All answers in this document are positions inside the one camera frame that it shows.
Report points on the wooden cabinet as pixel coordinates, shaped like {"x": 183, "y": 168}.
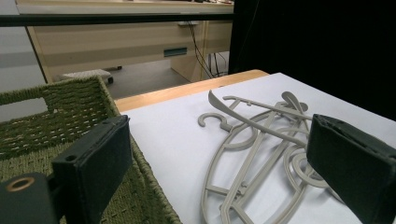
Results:
{"x": 109, "y": 40}

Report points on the white table sheet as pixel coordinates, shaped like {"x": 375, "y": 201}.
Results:
{"x": 174, "y": 149}

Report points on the gray plastic clothes hanger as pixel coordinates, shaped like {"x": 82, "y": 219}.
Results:
{"x": 213, "y": 115}
{"x": 291, "y": 97}
{"x": 249, "y": 122}

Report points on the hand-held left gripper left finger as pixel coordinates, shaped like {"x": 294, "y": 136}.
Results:
{"x": 93, "y": 161}

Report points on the wheeled chair base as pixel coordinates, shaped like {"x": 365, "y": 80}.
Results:
{"x": 87, "y": 74}

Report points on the black horizontal frame bar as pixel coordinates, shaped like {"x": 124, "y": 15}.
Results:
{"x": 93, "y": 19}

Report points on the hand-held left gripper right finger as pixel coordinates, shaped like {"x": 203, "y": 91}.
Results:
{"x": 351, "y": 161}

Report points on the black curtain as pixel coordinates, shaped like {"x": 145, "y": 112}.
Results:
{"x": 311, "y": 37}

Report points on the green woven basket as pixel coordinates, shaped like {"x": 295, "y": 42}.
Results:
{"x": 37, "y": 130}

